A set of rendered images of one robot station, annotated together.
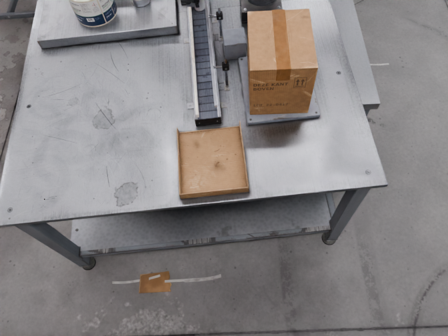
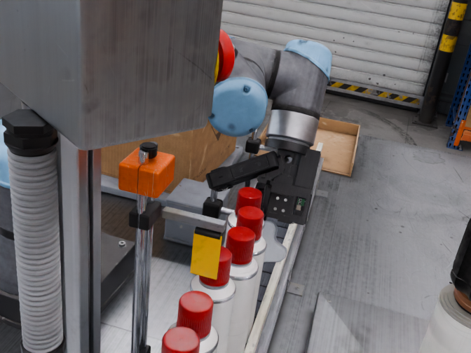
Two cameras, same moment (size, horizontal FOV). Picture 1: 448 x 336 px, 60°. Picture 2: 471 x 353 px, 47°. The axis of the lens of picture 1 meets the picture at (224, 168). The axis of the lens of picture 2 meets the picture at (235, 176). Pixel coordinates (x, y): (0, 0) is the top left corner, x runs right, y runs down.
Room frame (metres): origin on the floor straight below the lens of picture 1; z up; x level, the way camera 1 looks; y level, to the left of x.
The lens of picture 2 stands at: (2.20, 0.12, 1.42)
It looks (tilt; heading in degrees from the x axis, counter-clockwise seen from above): 27 degrees down; 191
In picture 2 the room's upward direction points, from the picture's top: 7 degrees clockwise
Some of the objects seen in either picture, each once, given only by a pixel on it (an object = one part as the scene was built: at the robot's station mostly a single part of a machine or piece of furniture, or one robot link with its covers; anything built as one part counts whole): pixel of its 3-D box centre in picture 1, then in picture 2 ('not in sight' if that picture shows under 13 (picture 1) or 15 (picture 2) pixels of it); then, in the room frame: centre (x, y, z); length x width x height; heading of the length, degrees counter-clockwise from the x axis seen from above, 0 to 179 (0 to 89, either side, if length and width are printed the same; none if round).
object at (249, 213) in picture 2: not in sight; (241, 277); (1.62, 0.03, 0.98); 0.05 x 0.05 x 0.20
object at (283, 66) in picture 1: (278, 63); (172, 108); (1.07, -0.27, 0.99); 0.30 x 0.24 x 0.27; 174
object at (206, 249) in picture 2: not in sight; (205, 253); (1.74, 0.01, 1.09); 0.03 x 0.01 x 0.06; 89
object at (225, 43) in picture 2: not in sight; (208, 55); (1.83, 0.02, 1.33); 0.04 x 0.03 x 0.04; 54
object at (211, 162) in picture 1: (211, 158); (310, 139); (0.75, 0.04, 0.85); 0.30 x 0.26 x 0.04; 179
